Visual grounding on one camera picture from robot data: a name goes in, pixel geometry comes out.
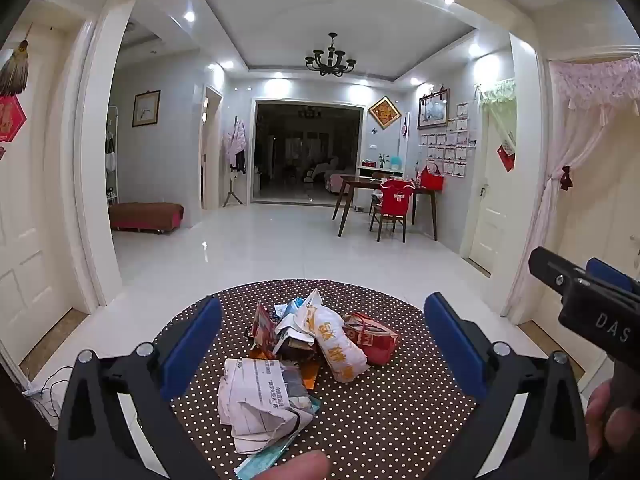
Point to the wooden chair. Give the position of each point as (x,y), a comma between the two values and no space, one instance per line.
(387,222)

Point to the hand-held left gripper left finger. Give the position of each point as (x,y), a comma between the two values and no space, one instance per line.
(192,345)

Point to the white shelf rack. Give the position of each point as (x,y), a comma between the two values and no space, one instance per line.
(111,160)

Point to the teal plastic packet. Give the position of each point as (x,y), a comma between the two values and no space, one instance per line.
(255,466)

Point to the person's left hand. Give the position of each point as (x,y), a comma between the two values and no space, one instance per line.
(300,467)

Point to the red printed bag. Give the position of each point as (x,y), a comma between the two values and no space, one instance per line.
(380,347)

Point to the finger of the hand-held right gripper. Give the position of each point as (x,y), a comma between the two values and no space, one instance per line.
(552,267)
(610,272)

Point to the crumpled newspaper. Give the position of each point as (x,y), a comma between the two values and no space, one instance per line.
(260,395)

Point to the green door valance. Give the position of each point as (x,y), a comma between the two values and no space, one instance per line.
(497,91)

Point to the pink lace curtain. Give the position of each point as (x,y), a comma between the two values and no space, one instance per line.
(585,120)

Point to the black chandelier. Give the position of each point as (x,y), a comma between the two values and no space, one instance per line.
(331,57)

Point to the framed white bird picture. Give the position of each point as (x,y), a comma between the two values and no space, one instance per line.
(433,109)

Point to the group of wall certificates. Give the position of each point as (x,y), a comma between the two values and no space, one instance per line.
(452,147)

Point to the white panel door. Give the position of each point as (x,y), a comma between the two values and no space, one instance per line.
(30,260)

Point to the brown hanging tassel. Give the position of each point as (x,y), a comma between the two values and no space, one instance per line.
(15,70)

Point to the orange paper sheet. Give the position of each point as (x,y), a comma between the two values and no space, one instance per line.
(311,377)

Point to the dark red curtain bow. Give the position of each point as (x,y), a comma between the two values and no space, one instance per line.
(566,177)

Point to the red gold diamond wall decoration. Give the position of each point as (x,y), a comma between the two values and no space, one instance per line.
(385,113)

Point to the white blue crumpled wrapper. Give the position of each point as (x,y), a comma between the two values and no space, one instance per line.
(290,320)

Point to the person's right hand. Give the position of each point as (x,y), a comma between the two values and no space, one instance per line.
(600,410)

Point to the tripod coat stand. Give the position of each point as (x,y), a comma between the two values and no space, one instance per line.
(232,190)

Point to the red upholstered bench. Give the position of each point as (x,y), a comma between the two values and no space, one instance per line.
(145,214)

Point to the red chair cover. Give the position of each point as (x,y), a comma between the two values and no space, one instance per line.
(396,199)

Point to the light sofa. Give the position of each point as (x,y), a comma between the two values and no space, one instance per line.
(337,177)

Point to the red white snack wrapper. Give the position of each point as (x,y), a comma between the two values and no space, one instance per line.
(264,327)

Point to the pink hanging garment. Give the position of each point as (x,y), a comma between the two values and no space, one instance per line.
(235,142)

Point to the red hanging door ornament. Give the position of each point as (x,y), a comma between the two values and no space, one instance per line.
(506,156)

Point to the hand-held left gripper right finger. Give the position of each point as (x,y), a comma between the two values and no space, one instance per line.
(455,345)

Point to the white orange print plastic bag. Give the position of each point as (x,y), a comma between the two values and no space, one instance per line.
(335,345)

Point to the wooden dining table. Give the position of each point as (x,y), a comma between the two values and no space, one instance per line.
(360,182)

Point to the teal tabletop item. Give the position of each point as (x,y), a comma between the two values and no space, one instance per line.
(396,163)

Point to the framed flower picture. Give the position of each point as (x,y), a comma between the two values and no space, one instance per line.
(146,108)

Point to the red diamond door sticker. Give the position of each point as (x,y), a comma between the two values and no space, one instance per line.
(10,119)

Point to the red gift bag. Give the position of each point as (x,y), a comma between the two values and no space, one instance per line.
(432,179)

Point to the white sideboard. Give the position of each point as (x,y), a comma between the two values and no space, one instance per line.
(375,172)

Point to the round polka-dot table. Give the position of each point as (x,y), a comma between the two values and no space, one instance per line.
(400,410)

